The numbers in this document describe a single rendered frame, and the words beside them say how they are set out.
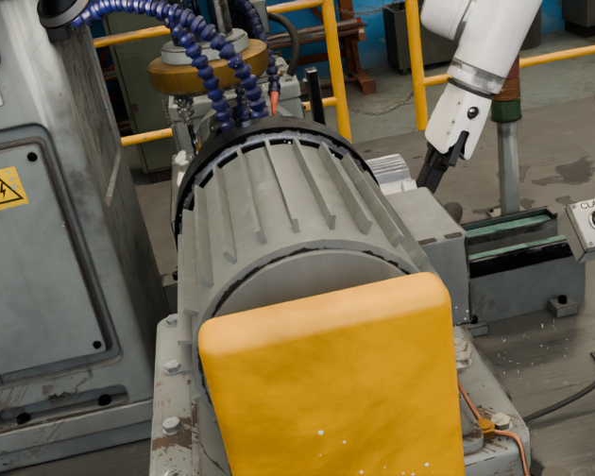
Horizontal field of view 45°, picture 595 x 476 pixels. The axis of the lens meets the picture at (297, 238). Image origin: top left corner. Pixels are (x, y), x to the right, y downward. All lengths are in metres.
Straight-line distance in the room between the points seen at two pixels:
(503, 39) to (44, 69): 0.62
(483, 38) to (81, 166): 0.59
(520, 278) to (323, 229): 0.89
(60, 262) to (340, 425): 0.70
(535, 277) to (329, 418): 0.95
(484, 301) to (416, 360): 0.92
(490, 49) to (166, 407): 0.70
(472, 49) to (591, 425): 0.56
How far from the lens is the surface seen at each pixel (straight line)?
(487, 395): 0.60
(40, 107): 0.96
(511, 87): 1.55
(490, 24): 1.10
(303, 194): 0.48
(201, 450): 0.57
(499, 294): 1.30
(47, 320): 1.08
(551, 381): 1.19
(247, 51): 1.07
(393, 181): 1.18
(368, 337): 0.37
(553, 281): 1.33
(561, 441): 1.09
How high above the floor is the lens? 1.54
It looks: 26 degrees down
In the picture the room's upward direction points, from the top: 10 degrees counter-clockwise
